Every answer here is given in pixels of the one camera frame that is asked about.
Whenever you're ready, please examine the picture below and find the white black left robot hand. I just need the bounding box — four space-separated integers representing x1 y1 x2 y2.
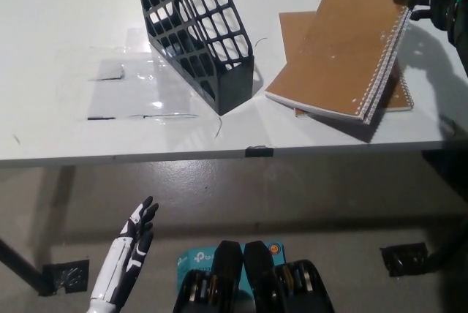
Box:
89 195 160 305

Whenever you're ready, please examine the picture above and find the brown spiral notebook with scuffed cover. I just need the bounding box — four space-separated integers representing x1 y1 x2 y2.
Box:
263 0 434 126

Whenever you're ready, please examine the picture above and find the black mesh book holder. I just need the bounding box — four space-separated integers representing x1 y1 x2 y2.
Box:
132 0 254 116

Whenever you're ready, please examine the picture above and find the black floor tape patch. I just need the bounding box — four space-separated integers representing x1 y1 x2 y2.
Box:
379 242 429 277
38 260 91 298

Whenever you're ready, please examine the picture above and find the teal tp-link box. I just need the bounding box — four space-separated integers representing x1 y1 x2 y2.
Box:
176 241 286 292

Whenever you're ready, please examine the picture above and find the black table leg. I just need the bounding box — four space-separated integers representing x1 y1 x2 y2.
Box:
0 238 43 295

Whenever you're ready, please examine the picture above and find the brown spiral notebook with clean cover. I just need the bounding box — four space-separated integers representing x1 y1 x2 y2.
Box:
278 11 415 119

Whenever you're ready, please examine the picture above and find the clear plastic tape sheet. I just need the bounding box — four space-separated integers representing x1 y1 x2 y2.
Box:
86 27 200 121

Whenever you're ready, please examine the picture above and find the black tape on table edge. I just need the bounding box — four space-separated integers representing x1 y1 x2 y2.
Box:
245 146 274 157

